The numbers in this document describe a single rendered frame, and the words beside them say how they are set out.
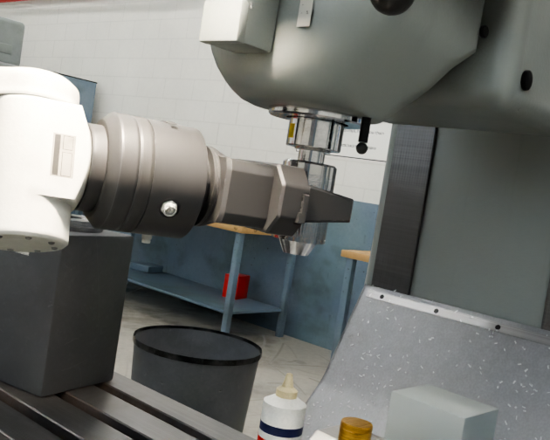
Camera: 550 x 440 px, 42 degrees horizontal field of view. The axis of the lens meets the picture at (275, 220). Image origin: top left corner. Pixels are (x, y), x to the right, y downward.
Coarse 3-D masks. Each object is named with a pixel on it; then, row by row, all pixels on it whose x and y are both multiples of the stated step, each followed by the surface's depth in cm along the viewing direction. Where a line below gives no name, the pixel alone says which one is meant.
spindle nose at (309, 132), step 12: (300, 120) 60; (312, 120) 59; (324, 120) 59; (288, 132) 61; (300, 132) 60; (312, 132) 59; (324, 132) 59; (336, 132) 60; (288, 144) 61; (300, 144) 60; (312, 144) 59; (324, 144) 59; (336, 144) 60
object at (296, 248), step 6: (282, 240) 61; (288, 240) 61; (282, 246) 62; (288, 246) 61; (294, 246) 61; (300, 246) 61; (306, 246) 61; (312, 246) 61; (288, 252) 61; (294, 252) 61; (300, 252) 61; (306, 252) 61
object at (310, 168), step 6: (288, 162) 60; (294, 162) 60; (300, 162) 60; (306, 162) 60; (312, 162) 60; (306, 168) 59; (312, 168) 59; (318, 168) 60; (324, 168) 60; (330, 168) 60; (336, 168) 61; (318, 174) 60; (324, 174) 60; (330, 174) 60
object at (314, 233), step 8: (312, 176) 60; (320, 176) 60; (312, 184) 60; (320, 184) 60; (328, 184) 60; (304, 224) 60; (312, 224) 60; (320, 224) 60; (296, 232) 60; (304, 232) 60; (312, 232) 60; (320, 232) 61; (296, 240) 60; (304, 240) 60; (312, 240) 60; (320, 240) 61
